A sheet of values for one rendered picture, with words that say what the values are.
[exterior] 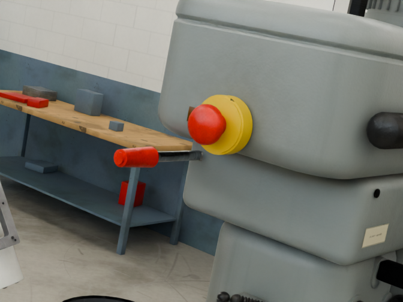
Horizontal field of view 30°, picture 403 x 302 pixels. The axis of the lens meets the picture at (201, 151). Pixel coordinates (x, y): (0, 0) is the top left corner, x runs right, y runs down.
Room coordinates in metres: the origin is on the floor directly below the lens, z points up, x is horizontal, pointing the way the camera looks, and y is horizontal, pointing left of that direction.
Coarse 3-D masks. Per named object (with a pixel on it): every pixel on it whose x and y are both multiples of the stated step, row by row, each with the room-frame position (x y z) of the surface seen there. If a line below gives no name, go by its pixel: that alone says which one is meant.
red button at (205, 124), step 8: (208, 104) 0.73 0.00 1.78; (192, 112) 0.73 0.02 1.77; (200, 112) 0.72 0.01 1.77; (208, 112) 0.72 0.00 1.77; (216, 112) 0.72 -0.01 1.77; (192, 120) 0.73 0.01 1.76; (200, 120) 0.72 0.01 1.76; (208, 120) 0.71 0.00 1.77; (216, 120) 0.71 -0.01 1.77; (224, 120) 0.74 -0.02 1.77; (192, 128) 0.72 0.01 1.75; (200, 128) 0.72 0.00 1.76; (208, 128) 0.71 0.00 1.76; (216, 128) 0.71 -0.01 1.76; (224, 128) 0.73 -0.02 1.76; (192, 136) 0.73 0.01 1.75; (200, 136) 0.72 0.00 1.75; (208, 136) 0.71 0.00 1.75; (216, 136) 0.71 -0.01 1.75; (208, 144) 0.72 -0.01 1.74
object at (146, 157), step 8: (120, 152) 0.78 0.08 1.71; (128, 152) 0.78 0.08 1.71; (136, 152) 0.79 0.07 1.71; (144, 152) 0.80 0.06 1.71; (152, 152) 0.81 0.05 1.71; (160, 152) 0.83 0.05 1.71; (168, 152) 0.84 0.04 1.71; (176, 152) 0.86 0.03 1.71; (184, 152) 0.87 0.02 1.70; (192, 152) 0.88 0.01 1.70; (200, 152) 0.89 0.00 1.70; (120, 160) 0.78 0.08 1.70; (128, 160) 0.78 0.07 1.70; (136, 160) 0.79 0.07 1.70; (144, 160) 0.80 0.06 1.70; (152, 160) 0.81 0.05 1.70; (160, 160) 0.83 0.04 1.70; (168, 160) 0.84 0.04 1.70; (176, 160) 0.85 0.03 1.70; (184, 160) 0.87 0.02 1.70; (192, 160) 0.88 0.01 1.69; (200, 160) 0.89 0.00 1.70
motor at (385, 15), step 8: (368, 0) 1.15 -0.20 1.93; (376, 0) 1.11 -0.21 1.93; (384, 0) 1.10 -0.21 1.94; (392, 0) 1.08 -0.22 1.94; (400, 0) 1.07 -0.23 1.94; (368, 8) 1.15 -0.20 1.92; (376, 8) 1.11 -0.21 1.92; (384, 8) 1.09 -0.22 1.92; (392, 8) 1.08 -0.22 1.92; (400, 8) 1.07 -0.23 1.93; (368, 16) 1.12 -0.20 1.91; (376, 16) 1.10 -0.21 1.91; (384, 16) 1.08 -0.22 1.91; (392, 16) 1.07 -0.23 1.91; (400, 16) 1.06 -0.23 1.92; (392, 24) 1.07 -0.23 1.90; (400, 24) 1.06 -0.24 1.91
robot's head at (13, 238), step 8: (0, 184) 0.68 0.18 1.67; (0, 192) 0.68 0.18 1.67; (0, 200) 0.68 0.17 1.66; (0, 208) 0.67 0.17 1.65; (8, 208) 0.68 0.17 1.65; (0, 216) 0.68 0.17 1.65; (8, 216) 0.68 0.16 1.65; (8, 224) 0.67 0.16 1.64; (8, 232) 0.67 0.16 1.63; (16, 232) 0.68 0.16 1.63; (0, 240) 0.66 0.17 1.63; (8, 240) 0.67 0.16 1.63; (16, 240) 0.67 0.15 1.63; (0, 248) 0.66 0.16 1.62
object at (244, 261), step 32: (224, 224) 0.93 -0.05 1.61; (224, 256) 0.90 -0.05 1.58; (256, 256) 0.87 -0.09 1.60; (288, 256) 0.85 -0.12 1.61; (384, 256) 0.91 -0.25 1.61; (224, 288) 0.89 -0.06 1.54; (256, 288) 0.87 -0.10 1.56; (288, 288) 0.84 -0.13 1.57; (320, 288) 0.83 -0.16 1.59; (352, 288) 0.84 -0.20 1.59; (384, 288) 0.92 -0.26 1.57
